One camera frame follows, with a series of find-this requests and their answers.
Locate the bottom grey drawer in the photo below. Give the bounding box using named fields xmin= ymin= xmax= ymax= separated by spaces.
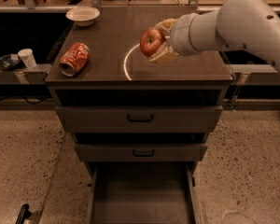
xmin=86 ymin=162 xmax=201 ymax=224

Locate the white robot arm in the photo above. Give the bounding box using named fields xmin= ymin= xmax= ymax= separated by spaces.
xmin=148 ymin=0 xmax=280 ymax=74

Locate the middle grey drawer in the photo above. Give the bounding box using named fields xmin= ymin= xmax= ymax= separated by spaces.
xmin=75 ymin=133 xmax=207 ymax=162

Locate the grey drawer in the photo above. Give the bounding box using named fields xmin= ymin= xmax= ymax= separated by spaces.
xmin=86 ymin=162 xmax=201 ymax=224
xmin=75 ymin=133 xmax=207 ymax=162
xmin=56 ymin=89 xmax=222 ymax=133

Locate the grey drawer cabinet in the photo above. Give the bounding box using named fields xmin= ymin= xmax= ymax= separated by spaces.
xmin=45 ymin=5 xmax=234 ymax=224

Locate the red apple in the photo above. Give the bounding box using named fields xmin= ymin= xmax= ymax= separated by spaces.
xmin=140 ymin=29 xmax=165 ymax=57

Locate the crushed orange soda can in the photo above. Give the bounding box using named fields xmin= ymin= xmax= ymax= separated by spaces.
xmin=59 ymin=42 xmax=91 ymax=77

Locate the metal shelf rail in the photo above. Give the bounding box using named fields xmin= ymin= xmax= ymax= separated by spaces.
xmin=0 ymin=63 xmax=51 ymax=85

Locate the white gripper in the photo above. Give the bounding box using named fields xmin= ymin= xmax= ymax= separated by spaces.
xmin=148 ymin=13 xmax=198 ymax=63

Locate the black cable on floor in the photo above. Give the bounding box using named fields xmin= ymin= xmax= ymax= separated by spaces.
xmin=0 ymin=95 xmax=52 ymax=105

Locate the dark blue bowl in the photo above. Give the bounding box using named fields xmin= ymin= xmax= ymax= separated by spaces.
xmin=0 ymin=54 xmax=21 ymax=71

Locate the top grey drawer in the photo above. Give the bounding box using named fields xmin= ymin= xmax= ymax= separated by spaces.
xmin=56 ymin=89 xmax=222 ymax=133

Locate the white ceramic bowl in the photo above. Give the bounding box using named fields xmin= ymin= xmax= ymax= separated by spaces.
xmin=65 ymin=7 xmax=100 ymax=27

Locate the black handle on floor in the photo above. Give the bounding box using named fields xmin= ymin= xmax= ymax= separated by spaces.
xmin=15 ymin=203 xmax=31 ymax=224

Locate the white paper cup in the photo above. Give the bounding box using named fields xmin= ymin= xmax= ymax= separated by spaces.
xmin=18 ymin=49 xmax=36 ymax=68

